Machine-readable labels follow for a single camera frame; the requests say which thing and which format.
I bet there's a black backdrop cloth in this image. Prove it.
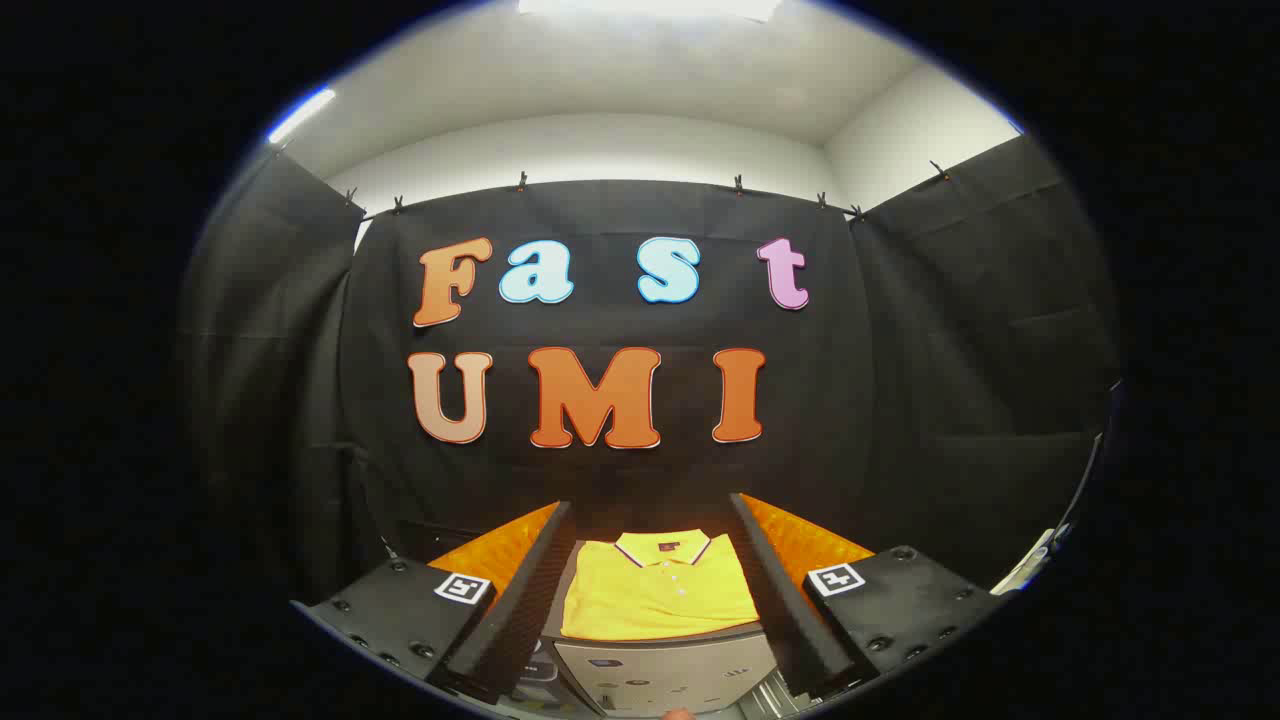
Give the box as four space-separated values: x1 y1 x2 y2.
178 135 1121 603

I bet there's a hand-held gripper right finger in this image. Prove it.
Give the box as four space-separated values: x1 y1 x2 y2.
728 492 1003 701

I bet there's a wide ceiling light panel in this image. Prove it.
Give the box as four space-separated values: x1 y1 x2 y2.
518 0 783 23

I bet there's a narrow ceiling light strip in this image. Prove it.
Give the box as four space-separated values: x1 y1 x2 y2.
266 87 338 145

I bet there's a yellow polo shirt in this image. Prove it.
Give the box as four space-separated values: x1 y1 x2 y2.
560 530 761 642

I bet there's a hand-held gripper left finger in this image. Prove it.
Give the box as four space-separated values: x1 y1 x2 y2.
290 500 573 704

